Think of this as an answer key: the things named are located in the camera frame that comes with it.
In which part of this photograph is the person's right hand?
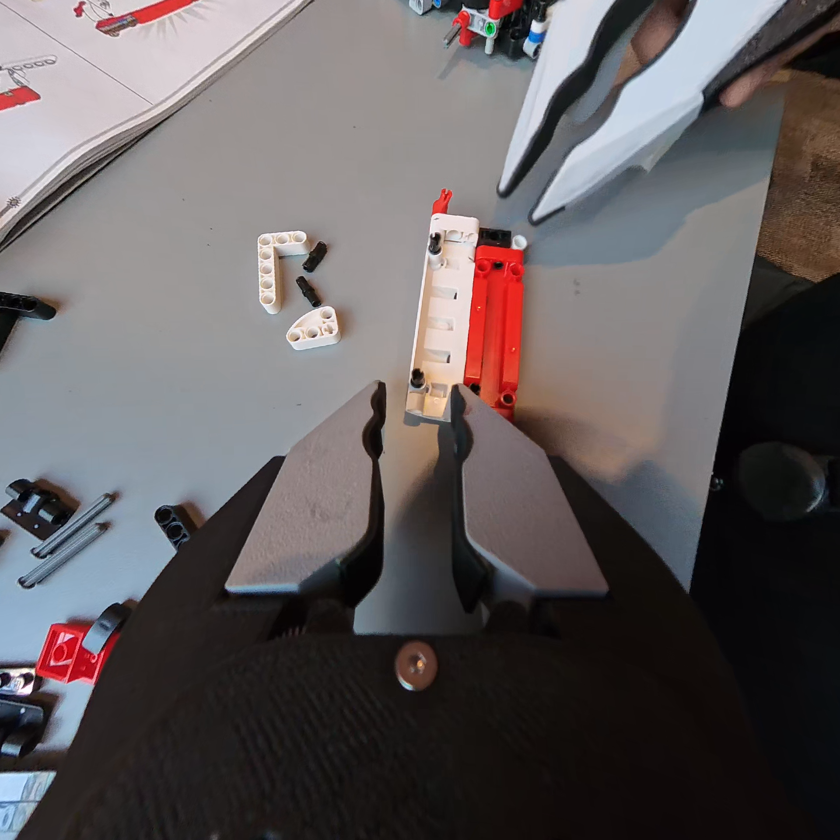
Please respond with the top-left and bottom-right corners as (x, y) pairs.
(620, 0), (840, 109)

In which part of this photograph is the white angled brick beam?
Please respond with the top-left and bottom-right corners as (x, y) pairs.
(257, 231), (311, 316)

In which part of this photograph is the person's dark shoe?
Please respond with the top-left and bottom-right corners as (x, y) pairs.
(738, 443), (829, 522)

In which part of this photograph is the white perforated brick plate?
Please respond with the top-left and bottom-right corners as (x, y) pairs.
(287, 307), (344, 352)

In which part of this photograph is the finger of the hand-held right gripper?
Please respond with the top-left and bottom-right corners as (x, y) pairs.
(528, 0), (788, 225)
(497, 0), (657, 198)

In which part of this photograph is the toy brick race car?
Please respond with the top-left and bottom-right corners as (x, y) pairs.
(410, 0), (552, 56)

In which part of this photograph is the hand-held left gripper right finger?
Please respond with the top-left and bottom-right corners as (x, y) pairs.
(450, 384), (610, 614)

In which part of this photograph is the red and white brick panel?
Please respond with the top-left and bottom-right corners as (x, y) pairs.
(403, 210), (530, 427)

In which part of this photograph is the open instruction booklet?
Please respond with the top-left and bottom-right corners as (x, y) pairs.
(0, 0), (312, 247)

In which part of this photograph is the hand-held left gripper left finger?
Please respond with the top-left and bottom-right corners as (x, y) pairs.
(224, 381), (387, 608)

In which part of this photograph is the pile of brick pieces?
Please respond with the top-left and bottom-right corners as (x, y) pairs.
(0, 292), (193, 762)

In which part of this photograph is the grey desk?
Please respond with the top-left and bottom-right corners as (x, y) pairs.
(0, 0), (788, 775)

